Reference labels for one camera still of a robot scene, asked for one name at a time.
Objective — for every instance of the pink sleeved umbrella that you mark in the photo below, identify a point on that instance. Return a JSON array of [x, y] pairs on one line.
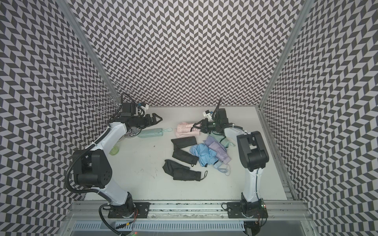
[[186, 128]]

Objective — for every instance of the pink sleeve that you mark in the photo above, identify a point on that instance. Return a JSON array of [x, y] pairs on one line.
[[187, 134]]

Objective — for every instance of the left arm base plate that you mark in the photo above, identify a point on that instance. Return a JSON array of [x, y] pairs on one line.
[[138, 209]]

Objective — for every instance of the wire glass rack stand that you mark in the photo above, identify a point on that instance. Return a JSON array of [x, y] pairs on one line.
[[104, 102]]

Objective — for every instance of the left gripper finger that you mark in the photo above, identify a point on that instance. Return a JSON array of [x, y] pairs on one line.
[[156, 117], [155, 121]]

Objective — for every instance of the blue sleeved umbrella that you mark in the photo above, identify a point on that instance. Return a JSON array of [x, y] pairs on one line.
[[208, 157]]

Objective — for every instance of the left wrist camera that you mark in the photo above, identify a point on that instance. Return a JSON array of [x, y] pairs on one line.
[[143, 106]]

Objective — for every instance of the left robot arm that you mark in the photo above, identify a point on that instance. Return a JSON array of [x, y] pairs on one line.
[[90, 170]]

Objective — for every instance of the black sleeved umbrella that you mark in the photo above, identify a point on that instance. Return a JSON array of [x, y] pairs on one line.
[[188, 175], [185, 157]]

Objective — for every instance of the green drinking glass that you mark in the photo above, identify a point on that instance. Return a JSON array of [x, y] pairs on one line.
[[115, 149]]

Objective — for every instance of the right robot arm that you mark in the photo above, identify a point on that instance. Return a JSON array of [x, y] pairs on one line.
[[253, 156]]

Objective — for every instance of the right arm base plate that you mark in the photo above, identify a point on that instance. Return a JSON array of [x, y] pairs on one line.
[[239, 210]]

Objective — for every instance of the lavender sleeve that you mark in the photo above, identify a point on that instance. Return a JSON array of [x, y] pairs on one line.
[[211, 142]]

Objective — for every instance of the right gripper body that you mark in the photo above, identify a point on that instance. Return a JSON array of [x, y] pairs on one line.
[[210, 125]]

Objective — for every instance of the lavender sleeved umbrella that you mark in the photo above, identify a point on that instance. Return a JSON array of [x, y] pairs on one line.
[[221, 152]]

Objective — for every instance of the mint green sleeved umbrella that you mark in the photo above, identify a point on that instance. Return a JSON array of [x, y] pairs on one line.
[[222, 139]]

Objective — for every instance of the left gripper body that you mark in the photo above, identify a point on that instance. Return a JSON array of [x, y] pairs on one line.
[[144, 121]]

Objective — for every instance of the black sleeve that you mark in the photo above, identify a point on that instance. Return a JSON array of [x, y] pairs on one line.
[[185, 142], [170, 165]]

